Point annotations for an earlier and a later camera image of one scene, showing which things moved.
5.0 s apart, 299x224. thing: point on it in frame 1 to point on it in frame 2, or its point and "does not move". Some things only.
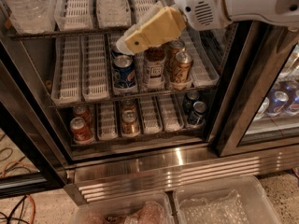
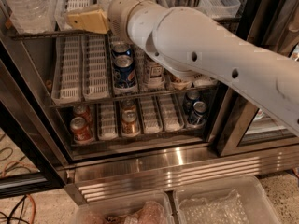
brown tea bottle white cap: (154, 67) does not move
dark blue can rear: (189, 100) does not move
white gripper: (196, 4) to (119, 12)
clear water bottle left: (32, 7) does not move
